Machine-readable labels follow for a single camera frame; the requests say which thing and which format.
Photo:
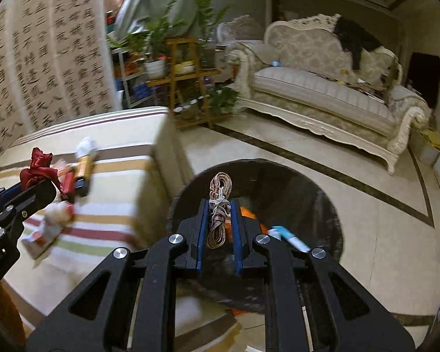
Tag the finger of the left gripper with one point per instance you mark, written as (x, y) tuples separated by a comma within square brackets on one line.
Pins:
[(33, 199), (8, 194)]

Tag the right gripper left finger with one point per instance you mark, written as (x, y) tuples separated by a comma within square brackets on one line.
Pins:
[(127, 303)]

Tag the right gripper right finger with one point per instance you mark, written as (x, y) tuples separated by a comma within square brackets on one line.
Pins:
[(308, 295)]

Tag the red plastic bag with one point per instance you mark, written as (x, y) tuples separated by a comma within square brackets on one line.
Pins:
[(40, 169)]

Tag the white yogurt bottle red cap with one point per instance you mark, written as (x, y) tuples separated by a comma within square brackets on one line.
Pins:
[(60, 213)]

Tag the pink white snack wrapper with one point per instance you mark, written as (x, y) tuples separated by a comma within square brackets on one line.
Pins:
[(39, 240)]

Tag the amber glass bottle gold label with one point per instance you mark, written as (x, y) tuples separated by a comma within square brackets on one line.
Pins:
[(83, 170)]

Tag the blue white powder tube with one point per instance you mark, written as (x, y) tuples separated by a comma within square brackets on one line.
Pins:
[(282, 233)]

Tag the black trash bin with bag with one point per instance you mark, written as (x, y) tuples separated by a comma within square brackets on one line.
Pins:
[(277, 196)]

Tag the red can bottle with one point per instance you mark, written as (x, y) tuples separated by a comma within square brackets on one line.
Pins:
[(67, 186)]

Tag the orange white snack wrapper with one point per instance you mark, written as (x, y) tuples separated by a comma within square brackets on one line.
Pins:
[(62, 167)]

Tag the crumpled white tissue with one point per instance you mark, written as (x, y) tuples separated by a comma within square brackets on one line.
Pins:
[(87, 147)]

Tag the striped tablecloth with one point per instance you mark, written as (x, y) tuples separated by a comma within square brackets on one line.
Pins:
[(139, 169)]

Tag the calligraphy screen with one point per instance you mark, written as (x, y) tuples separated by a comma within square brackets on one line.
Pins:
[(55, 65)]

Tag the potted plant white pot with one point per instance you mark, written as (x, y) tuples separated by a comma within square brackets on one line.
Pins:
[(150, 41)]

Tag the wooden plant stand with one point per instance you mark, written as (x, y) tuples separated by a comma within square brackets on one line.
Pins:
[(200, 114)]

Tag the small green floor plant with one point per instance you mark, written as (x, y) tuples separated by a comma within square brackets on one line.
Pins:
[(222, 100)]

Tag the ornate white sofa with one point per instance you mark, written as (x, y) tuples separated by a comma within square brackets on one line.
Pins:
[(301, 73)]

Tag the tall green plant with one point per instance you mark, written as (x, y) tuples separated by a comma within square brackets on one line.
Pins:
[(208, 20)]

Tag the black garment on sofa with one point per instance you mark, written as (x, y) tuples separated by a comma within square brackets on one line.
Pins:
[(354, 38)]

